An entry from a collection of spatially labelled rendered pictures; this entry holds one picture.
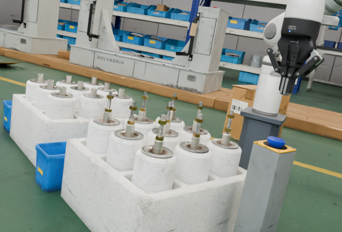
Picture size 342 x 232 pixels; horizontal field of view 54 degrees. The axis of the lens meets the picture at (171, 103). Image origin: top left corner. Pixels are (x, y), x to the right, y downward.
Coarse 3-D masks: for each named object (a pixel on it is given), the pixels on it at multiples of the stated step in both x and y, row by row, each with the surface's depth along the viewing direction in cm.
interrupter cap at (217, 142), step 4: (212, 140) 93; (216, 140) 94; (220, 140) 95; (216, 144) 90; (220, 144) 91; (232, 144) 93; (236, 144) 93; (224, 148) 89; (228, 148) 89; (232, 148) 89; (236, 148) 90
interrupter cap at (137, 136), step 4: (116, 132) 86; (120, 132) 86; (124, 132) 87; (136, 132) 89; (120, 136) 83; (124, 136) 84; (128, 136) 85; (132, 136) 86; (136, 136) 86; (140, 136) 86
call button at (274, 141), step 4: (272, 136) 77; (268, 140) 75; (272, 140) 74; (276, 140) 74; (280, 140) 75; (284, 140) 76; (272, 144) 75; (276, 144) 74; (280, 144) 74; (284, 144) 75
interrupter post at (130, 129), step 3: (126, 126) 85; (129, 126) 85; (132, 126) 85; (126, 129) 85; (129, 129) 85; (132, 129) 85; (126, 132) 85; (129, 132) 85; (132, 132) 85; (126, 135) 85; (129, 135) 85; (132, 135) 86
